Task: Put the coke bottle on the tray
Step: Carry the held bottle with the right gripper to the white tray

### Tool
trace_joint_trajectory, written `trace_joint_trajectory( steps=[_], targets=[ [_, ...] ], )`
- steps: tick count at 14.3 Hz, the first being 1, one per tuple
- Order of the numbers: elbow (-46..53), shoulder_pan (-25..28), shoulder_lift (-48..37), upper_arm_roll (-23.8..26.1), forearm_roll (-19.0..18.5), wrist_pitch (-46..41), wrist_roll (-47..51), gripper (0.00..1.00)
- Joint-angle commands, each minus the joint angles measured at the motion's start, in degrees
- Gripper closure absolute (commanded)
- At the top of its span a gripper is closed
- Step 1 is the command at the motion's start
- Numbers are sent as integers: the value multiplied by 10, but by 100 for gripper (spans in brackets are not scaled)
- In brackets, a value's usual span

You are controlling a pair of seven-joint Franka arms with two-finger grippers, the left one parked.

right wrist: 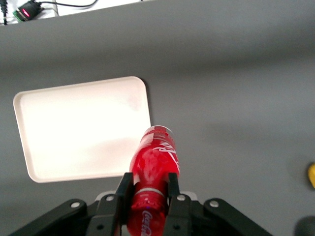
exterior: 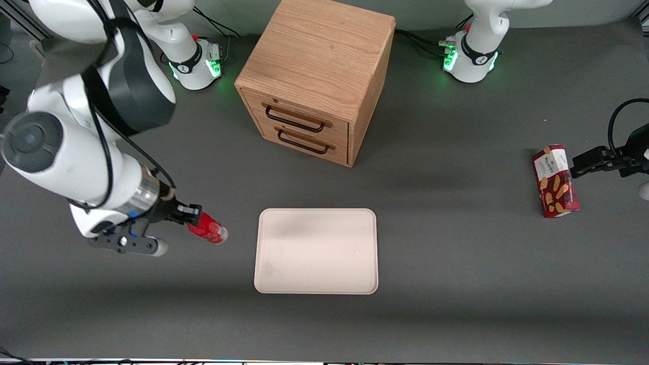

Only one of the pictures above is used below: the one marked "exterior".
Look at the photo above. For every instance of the red coke bottle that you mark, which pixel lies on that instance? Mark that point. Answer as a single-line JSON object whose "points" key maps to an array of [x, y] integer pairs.
{"points": [[212, 230]]}

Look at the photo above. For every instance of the aluminium frame rail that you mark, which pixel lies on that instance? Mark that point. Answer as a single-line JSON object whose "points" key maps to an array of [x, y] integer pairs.
{"points": [[25, 20]]}

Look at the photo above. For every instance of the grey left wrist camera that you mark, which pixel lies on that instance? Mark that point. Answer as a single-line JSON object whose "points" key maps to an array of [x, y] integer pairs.
{"points": [[645, 191]]}

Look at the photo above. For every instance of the wooden two-drawer cabinet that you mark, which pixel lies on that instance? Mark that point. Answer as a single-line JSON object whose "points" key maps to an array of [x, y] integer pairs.
{"points": [[319, 56]]}

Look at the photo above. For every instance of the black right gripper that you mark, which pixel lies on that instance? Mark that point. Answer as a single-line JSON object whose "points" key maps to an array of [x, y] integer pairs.
{"points": [[165, 209]]}

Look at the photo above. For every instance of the red cookie box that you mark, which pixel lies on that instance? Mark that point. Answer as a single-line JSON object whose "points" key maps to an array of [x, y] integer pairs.
{"points": [[556, 182]]}

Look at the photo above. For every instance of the beige rectangular tray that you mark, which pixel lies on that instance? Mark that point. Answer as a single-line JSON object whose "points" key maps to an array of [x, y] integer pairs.
{"points": [[317, 251]]}

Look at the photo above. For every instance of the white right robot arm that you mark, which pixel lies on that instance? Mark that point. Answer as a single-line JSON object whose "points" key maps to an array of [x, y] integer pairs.
{"points": [[76, 142]]}

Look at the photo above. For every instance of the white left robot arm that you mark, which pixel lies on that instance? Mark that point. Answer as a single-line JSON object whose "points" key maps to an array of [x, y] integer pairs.
{"points": [[479, 45]]}

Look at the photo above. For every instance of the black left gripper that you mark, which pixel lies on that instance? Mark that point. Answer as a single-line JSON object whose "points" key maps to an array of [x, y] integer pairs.
{"points": [[635, 147]]}

